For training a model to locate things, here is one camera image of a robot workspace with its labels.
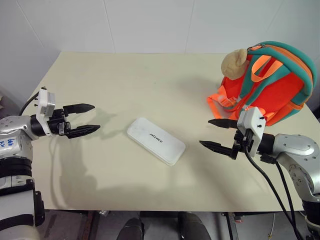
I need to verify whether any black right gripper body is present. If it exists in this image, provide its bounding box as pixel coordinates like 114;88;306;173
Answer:
231;127;254;160

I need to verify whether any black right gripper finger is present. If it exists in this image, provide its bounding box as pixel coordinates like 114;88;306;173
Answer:
199;140;235;157
207;118;239;130

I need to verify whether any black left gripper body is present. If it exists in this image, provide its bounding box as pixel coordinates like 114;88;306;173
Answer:
47;107;71;137

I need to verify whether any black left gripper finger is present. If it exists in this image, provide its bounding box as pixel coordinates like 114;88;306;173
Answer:
65;124;101;140
62;103;96;118

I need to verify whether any white rectangular case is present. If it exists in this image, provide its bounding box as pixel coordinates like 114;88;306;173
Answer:
126;117;187;166

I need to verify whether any orange and teal backpack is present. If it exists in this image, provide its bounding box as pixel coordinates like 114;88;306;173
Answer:
206;40;318;127

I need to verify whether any dark rounded shape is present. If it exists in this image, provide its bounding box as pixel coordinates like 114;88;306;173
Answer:
116;217;146;240
177;212;213;240

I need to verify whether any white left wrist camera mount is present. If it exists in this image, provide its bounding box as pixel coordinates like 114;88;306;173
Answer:
34;86;57;138

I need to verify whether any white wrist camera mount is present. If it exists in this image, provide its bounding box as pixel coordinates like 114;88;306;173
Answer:
236;106;266;158
34;86;57;138

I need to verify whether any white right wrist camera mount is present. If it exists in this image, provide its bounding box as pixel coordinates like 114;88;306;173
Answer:
236;106;266;158

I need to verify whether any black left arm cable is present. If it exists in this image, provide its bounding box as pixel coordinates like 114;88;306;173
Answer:
18;92;40;117

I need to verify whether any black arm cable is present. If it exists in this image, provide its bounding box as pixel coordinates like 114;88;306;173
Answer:
244;143;304;240
18;92;40;117

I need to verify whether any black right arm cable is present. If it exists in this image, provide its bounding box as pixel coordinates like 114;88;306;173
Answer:
244;143;304;240

